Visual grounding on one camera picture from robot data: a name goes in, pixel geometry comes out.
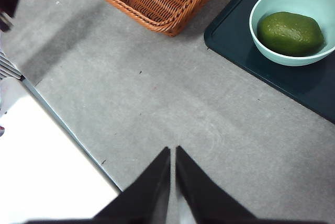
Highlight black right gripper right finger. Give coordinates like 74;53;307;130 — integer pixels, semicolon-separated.
175;145;327;224

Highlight green avocado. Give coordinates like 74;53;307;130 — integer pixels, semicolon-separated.
257;11;325;58

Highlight teal ceramic bowl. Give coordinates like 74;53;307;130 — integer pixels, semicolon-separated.
248;0;335;67

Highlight dark rectangular tray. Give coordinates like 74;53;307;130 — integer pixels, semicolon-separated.
203;0;335;125

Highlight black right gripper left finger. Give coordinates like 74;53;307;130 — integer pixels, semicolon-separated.
25;147;172;224

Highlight brown woven wicker basket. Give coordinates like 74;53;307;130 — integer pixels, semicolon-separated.
97;0;238;38

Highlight grey ribbed metal mount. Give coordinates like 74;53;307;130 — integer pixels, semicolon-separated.
0;51;26;81

